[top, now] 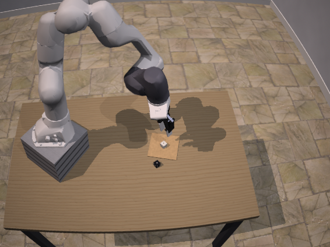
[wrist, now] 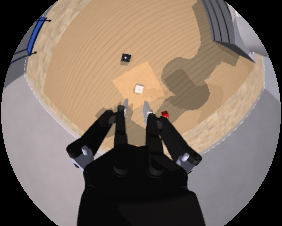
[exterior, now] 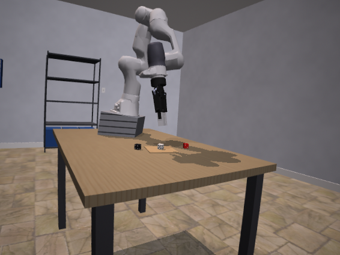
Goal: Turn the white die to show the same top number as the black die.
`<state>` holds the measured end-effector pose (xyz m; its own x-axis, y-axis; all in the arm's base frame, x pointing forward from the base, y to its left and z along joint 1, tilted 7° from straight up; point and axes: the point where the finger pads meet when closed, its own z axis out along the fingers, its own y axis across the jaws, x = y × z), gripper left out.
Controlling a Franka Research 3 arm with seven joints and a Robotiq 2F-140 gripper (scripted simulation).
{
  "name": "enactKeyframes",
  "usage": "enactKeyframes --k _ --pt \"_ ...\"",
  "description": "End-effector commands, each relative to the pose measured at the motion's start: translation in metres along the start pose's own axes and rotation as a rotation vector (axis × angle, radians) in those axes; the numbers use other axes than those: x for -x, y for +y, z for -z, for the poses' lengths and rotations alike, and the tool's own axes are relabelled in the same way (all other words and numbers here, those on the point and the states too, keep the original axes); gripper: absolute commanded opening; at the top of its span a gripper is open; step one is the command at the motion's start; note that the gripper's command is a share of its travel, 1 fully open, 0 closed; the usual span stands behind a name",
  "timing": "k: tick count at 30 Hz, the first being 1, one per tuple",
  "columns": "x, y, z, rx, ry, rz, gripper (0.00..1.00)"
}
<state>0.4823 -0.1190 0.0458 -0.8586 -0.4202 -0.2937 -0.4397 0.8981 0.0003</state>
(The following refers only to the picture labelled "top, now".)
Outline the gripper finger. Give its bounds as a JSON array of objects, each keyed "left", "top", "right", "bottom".
[
  {"left": 162, "top": 115, "right": 175, "bottom": 137},
  {"left": 157, "top": 120, "right": 165, "bottom": 131}
]

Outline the tan square mat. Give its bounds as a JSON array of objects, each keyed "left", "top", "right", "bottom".
[{"left": 148, "top": 133, "right": 180, "bottom": 160}]

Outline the white die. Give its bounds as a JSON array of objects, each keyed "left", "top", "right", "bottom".
[{"left": 160, "top": 141, "right": 167, "bottom": 149}]

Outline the black die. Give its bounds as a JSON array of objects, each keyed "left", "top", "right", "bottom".
[{"left": 153, "top": 160, "right": 160, "bottom": 168}]

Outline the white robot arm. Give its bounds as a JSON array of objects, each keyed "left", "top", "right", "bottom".
[{"left": 32, "top": 0, "right": 170, "bottom": 148}]

